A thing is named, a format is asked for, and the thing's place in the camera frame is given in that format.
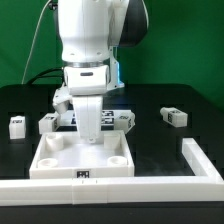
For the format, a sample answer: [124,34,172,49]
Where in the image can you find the white cable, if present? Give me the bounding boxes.
[21,0,58,85]

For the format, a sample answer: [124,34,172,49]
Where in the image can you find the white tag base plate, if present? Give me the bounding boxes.
[58,109,134,128]

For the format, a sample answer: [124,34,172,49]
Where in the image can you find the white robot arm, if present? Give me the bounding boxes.
[53,0,149,142]

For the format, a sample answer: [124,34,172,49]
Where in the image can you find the white L-shaped fence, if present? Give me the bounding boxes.
[0,138,224,206]

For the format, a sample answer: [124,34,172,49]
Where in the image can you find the black cables at base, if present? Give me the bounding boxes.
[26,67,65,86]

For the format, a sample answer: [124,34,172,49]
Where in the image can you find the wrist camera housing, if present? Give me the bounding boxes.
[52,86,72,114]

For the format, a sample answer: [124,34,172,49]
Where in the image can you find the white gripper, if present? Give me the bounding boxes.
[64,65,109,143]

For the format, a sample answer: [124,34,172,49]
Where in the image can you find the white square tabletop part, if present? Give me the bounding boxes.
[29,130,135,179]

